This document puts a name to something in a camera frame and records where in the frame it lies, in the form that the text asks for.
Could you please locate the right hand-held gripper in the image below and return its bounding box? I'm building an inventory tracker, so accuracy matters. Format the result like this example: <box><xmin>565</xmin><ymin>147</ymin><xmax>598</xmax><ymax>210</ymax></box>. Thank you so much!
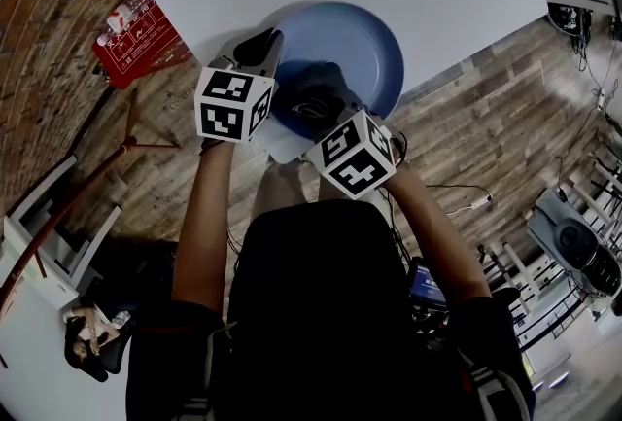
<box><xmin>290</xmin><ymin>85</ymin><xmax>398</xmax><ymax>202</ymax></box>

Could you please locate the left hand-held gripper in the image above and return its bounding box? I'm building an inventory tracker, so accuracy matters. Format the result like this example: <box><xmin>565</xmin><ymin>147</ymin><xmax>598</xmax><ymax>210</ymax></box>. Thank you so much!
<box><xmin>192</xmin><ymin>25</ymin><xmax>288</xmax><ymax>144</ymax></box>

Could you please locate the gray cloth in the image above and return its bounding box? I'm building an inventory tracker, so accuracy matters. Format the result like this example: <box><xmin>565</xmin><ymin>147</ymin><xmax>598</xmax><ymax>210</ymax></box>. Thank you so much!
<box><xmin>279</xmin><ymin>61</ymin><xmax>349</xmax><ymax>119</ymax></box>

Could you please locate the big blue plate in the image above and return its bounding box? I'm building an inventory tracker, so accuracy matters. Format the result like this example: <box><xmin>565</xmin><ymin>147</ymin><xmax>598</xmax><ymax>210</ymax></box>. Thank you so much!
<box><xmin>269</xmin><ymin>0</ymin><xmax>405</xmax><ymax>143</ymax></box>

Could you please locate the person's right forearm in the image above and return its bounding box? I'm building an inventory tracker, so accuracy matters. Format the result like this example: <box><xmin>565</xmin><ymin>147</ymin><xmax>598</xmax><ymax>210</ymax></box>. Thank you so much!
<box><xmin>381</xmin><ymin>165</ymin><xmax>492</xmax><ymax>308</ymax></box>

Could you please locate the person's left forearm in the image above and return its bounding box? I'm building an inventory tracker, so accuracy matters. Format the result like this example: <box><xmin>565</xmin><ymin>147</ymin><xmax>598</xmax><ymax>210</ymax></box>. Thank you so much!
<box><xmin>170</xmin><ymin>139</ymin><xmax>234</xmax><ymax>313</ymax></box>

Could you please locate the person's right leg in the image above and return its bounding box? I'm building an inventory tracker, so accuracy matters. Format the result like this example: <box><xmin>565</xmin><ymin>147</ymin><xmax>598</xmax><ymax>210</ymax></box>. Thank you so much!
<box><xmin>315</xmin><ymin>165</ymin><xmax>390</xmax><ymax>216</ymax></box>

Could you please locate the person's leg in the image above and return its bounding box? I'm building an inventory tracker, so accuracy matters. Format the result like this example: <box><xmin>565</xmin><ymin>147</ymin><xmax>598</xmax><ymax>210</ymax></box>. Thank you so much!
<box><xmin>315</xmin><ymin>165</ymin><xmax>390</xmax><ymax>216</ymax></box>
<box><xmin>252</xmin><ymin>160</ymin><xmax>312</xmax><ymax>216</ymax></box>

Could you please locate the person's left leg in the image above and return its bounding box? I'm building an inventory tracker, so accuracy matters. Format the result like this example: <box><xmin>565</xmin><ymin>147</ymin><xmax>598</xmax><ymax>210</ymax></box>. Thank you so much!
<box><xmin>252</xmin><ymin>160</ymin><xmax>312</xmax><ymax>216</ymax></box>

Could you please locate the red fire extinguisher box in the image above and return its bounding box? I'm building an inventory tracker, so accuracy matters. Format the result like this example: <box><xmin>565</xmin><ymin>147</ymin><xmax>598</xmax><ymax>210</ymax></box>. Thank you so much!
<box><xmin>90</xmin><ymin>0</ymin><xmax>190</xmax><ymax>90</ymax></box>

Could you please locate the black device with screen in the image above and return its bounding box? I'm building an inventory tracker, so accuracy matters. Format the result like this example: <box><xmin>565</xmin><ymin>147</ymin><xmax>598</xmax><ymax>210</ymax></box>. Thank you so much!
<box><xmin>409</xmin><ymin>262</ymin><xmax>447</xmax><ymax>308</ymax></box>

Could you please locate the person's black shirt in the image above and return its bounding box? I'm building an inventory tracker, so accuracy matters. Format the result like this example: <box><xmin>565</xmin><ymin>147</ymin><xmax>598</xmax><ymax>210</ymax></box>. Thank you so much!
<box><xmin>124</xmin><ymin>200</ymin><xmax>538</xmax><ymax>421</ymax></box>

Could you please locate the black round floor device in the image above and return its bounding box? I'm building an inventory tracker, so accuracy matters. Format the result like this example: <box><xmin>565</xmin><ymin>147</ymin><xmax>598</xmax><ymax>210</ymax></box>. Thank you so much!
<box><xmin>547</xmin><ymin>3</ymin><xmax>593</xmax><ymax>39</ymax></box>

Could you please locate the black jacket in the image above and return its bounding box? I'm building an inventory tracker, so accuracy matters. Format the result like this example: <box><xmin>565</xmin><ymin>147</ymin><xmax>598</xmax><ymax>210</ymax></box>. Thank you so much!
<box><xmin>86</xmin><ymin>241</ymin><xmax>176</xmax><ymax>318</ymax></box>

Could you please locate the gray office chair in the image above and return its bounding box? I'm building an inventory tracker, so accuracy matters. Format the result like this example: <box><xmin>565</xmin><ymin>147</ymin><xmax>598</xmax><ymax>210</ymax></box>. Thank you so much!
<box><xmin>527</xmin><ymin>188</ymin><xmax>622</xmax><ymax>298</ymax></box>

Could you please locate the white cabinet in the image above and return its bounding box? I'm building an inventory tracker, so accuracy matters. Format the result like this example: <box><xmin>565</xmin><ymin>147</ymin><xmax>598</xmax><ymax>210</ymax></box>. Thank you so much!
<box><xmin>0</xmin><ymin>154</ymin><xmax>122</xmax><ymax>311</ymax></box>

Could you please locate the black and beige bag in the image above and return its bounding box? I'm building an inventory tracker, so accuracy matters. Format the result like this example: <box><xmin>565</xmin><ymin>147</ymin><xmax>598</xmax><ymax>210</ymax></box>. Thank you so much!
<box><xmin>63</xmin><ymin>304</ymin><xmax>132</xmax><ymax>384</ymax></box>

